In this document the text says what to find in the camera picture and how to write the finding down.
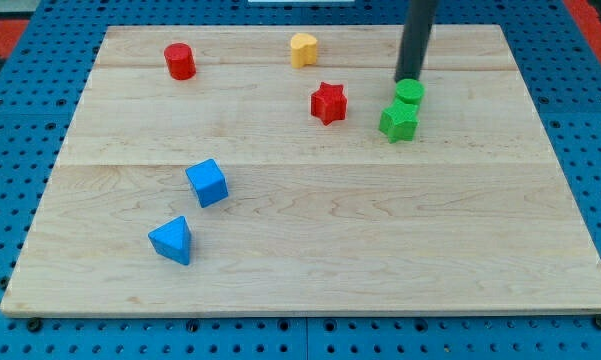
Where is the green cylinder block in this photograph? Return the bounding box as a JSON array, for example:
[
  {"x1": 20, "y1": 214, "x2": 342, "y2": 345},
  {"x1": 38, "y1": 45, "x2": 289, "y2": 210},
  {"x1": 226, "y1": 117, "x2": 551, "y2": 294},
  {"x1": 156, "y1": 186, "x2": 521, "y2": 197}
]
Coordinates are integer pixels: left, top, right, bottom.
[{"x1": 395, "y1": 78, "x2": 425, "y2": 105}]

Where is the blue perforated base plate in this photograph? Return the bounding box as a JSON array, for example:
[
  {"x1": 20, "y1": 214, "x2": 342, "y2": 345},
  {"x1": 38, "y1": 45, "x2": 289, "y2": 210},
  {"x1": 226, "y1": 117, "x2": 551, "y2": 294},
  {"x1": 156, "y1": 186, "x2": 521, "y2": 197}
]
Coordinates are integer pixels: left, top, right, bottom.
[{"x1": 0, "y1": 0, "x2": 601, "y2": 359}]

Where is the dark grey robot pusher rod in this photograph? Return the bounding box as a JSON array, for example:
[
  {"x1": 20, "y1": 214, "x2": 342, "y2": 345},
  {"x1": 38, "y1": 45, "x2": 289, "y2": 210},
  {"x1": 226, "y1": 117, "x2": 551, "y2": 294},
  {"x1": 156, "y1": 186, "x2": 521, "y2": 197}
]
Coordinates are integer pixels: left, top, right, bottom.
[{"x1": 394, "y1": 0, "x2": 439, "y2": 82}]

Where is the red star block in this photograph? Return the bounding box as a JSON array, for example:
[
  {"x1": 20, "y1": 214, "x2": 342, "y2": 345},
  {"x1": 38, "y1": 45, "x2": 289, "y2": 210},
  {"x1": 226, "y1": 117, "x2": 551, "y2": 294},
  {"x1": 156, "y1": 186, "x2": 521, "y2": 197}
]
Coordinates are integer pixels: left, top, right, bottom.
[{"x1": 310, "y1": 82, "x2": 348, "y2": 126}]

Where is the blue cube block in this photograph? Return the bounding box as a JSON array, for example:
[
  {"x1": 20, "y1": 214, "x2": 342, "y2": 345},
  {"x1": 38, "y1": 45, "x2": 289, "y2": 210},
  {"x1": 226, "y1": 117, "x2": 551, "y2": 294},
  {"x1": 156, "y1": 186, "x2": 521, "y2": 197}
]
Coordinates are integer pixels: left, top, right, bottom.
[{"x1": 185, "y1": 159, "x2": 229, "y2": 208}]

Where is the green star block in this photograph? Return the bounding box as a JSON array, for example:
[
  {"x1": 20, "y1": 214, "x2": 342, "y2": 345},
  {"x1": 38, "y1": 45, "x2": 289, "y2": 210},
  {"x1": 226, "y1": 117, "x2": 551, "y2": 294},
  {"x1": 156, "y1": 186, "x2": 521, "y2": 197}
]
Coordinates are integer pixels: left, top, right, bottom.
[{"x1": 378, "y1": 99, "x2": 419, "y2": 143}]

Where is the light wooden board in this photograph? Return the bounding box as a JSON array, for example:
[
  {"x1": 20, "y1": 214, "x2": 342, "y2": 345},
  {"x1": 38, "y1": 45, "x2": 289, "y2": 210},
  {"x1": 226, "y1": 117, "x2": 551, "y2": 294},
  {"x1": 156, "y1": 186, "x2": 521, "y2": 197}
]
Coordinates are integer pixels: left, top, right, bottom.
[{"x1": 0, "y1": 25, "x2": 601, "y2": 318}]

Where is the blue triangle block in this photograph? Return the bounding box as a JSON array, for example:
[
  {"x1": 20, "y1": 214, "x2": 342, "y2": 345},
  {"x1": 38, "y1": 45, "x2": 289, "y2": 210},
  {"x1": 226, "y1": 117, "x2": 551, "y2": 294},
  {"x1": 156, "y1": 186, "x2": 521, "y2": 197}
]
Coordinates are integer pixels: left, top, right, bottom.
[{"x1": 148, "y1": 216, "x2": 191, "y2": 266}]

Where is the red cylinder block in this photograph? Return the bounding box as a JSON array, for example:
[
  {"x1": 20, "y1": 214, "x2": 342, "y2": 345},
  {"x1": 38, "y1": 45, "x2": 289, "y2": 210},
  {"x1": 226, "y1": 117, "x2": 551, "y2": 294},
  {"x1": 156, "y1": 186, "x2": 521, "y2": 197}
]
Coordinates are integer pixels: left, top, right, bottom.
[{"x1": 163, "y1": 43, "x2": 196, "y2": 80}]

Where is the yellow heart block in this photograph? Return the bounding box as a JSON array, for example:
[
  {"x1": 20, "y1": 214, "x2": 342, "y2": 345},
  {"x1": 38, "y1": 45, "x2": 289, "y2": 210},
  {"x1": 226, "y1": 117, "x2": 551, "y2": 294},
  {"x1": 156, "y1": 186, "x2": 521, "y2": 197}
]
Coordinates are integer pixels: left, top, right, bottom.
[{"x1": 290, "y1": 33, "x2": 318, "y2": 68}]

